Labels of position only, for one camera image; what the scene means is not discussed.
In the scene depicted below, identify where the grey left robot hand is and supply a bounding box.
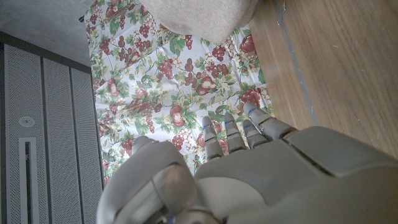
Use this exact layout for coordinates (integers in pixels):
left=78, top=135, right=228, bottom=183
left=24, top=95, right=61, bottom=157
left=96, top=101, right=398, bottom=224

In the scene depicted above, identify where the beige wool coat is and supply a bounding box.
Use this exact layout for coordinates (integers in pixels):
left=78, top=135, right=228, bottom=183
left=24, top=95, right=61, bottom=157
left=139, top=0, right=259, bottom=44

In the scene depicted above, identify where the floral fruit print backdrop cloth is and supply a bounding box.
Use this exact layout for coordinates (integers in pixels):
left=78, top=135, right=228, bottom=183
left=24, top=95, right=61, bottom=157
left=83, top=0, right=276, bottom=187

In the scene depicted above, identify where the white linear ceiling vent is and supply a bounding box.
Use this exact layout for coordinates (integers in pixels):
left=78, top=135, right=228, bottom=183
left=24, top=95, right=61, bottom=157
left=18, top=137, right=40, bottom=224

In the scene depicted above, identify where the round white ceiling sensor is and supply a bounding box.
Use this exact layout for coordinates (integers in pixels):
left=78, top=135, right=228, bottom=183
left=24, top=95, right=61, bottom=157
left=18, top=116, right=35, bottom=128

